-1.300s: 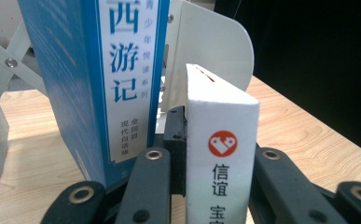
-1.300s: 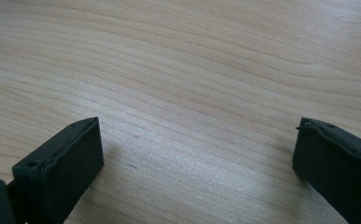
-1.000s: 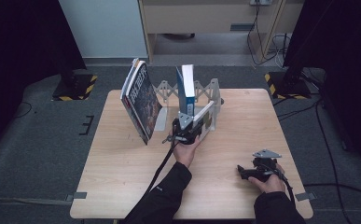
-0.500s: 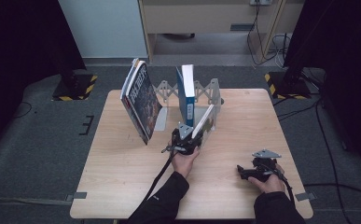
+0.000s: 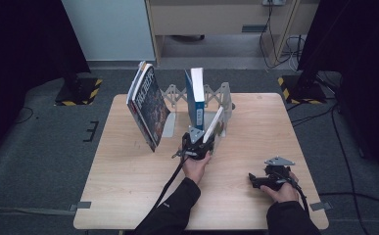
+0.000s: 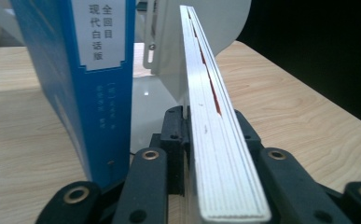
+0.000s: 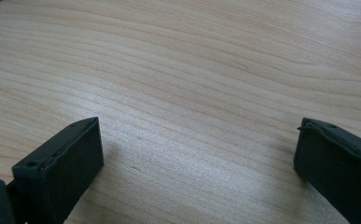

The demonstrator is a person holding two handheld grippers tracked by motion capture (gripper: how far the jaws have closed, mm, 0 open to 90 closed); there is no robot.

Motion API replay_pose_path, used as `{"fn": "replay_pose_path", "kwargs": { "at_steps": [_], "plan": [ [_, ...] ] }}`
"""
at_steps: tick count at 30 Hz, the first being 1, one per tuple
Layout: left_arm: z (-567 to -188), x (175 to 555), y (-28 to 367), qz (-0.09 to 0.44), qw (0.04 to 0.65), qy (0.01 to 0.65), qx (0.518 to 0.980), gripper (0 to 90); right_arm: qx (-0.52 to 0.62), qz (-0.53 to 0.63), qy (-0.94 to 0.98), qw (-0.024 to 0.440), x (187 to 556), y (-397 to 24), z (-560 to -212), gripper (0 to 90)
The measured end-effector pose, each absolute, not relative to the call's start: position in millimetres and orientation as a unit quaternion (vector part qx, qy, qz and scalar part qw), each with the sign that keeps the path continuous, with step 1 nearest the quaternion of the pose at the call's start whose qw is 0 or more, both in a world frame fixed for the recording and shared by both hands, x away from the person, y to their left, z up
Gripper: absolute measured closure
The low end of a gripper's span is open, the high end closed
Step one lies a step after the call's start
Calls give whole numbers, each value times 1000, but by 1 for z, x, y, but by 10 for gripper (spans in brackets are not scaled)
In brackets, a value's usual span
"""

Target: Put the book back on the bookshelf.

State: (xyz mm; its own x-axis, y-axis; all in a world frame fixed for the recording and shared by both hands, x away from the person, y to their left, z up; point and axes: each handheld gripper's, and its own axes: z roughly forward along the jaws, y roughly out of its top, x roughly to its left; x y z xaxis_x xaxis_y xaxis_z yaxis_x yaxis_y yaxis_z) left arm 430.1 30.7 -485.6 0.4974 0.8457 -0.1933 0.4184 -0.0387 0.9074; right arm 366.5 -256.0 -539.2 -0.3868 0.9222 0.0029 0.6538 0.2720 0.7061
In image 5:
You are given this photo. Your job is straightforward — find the white power strip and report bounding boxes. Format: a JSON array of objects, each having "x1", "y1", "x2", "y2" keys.
[{"x1": 261, "y1": 0, "x2": 288, "y2": 7}]

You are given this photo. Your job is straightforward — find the grey tape strip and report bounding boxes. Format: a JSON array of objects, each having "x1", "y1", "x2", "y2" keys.
[
  {"x1": 68, "y1": 201, "x2": 93, "y2": 212},
  {"x1": 308, "y1": 201, "x2": 333, "y2": 212}
]

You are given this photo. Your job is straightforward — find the left hand-held gripper cable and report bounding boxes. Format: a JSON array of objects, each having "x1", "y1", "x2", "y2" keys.
[{"x1": 150, "y1": 148, "x2": 189, "y2": 213}]

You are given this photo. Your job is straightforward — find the black curtain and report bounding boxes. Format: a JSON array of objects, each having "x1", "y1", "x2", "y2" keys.
[{"x1": 297, "y1": 0, "x2": 379, "y2": 179}]

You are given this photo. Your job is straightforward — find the right hand-held gripper cable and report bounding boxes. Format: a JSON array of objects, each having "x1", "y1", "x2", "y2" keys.
[{"x1": 282, "y1": 175, "x2": 310, "y2": 217}]

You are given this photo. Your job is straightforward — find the magazine with portrait cover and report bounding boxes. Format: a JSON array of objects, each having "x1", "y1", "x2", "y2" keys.
[{"x1": 125, "y1": 60, "x2": 158, "y2": 153}]

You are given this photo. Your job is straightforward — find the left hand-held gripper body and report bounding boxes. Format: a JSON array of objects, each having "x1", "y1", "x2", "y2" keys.
[{"x1": 171, "y1": 126, "x2": 211, "y2": 162}]

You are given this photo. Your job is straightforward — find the white caterpillar picture book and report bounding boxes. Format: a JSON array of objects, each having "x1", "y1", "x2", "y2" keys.
[{"x1": 202, "y1": 104, "x2": 227, "y2": 145}]

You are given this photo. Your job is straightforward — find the hand-held gripper cable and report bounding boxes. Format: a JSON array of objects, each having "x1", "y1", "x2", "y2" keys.
[
  {"x1": 150, "y1": 148, "x2": 189, "y2": 213},
  {"x1": 282, "y1": 175, "x2": 310, "y2": 217}
]

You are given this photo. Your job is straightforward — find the person's right hand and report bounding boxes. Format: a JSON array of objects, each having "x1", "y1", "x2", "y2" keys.
[{"x1": 260, "y1": 170, "x2": 300, "y2": 205}]

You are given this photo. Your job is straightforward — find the dark cover magazine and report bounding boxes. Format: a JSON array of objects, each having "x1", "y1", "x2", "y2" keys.
[{"x1": 129, "y1": 63, "x2": 172, "y2": 153}]

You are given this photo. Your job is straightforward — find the white panel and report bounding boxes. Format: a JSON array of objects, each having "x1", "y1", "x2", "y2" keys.
[{"x1": 62, "y1": 0, "x2": 156, "y2": 62}]

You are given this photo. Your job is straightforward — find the black stand with striped base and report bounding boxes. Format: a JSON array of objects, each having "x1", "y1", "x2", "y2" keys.
[
  {"x1": 277, "y1": 48, "x2": 328, "y2": 106},
  {"x1": 54, "y1": 58, "x2": 104, "y2": 108}
]

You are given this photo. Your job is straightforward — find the grey metal expandable bookend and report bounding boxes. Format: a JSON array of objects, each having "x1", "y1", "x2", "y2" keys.
[{"x1": 160, "y1": 81, "x2": 236, "y2": 139}]

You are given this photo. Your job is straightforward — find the person's left hand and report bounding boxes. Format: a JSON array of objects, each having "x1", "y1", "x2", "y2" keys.
[{"x1": 181, "y1": 152, "x2": 213, "y2": 186}]

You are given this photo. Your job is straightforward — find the black floor cable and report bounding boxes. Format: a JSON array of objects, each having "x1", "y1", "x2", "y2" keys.
[
  {"x1": 317, "y1": 191, "x2": 379, "y2": 211},
  {"x1": 8, "y1": 106, "x2": 35, "y2": 127},
  {"x1": 330, "y1": 104, "x2": 362, "y2": 235},
  {"x1": 288, "y1": 101, "x2": 337, "y2": 128}
]

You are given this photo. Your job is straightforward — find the blue book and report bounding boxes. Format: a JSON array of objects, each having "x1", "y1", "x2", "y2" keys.
[{"x1": 183, "y1": 67, "x2": 207, "y2": 132}]

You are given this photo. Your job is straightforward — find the light wooden desk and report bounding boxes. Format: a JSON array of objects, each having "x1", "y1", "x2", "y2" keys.
[{"x1": 144, "y1": 0, "x2": 320, "y2": 67}]

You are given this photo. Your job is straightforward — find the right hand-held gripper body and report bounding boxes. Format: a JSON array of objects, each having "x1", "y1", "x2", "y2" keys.
[{"x1": 261, "y1": 156, "x2": 298, "y2": 193}]

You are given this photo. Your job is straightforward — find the black hanging cable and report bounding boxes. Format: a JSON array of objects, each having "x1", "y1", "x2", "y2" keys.
[{"x1": 259, "y1": 3, "x2": 299, "y2": 71}]

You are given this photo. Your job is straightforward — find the white cable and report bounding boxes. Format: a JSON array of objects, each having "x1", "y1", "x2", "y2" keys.
[{"x1": 284, "y1": 34, "x2": 307, "y2": 72}]

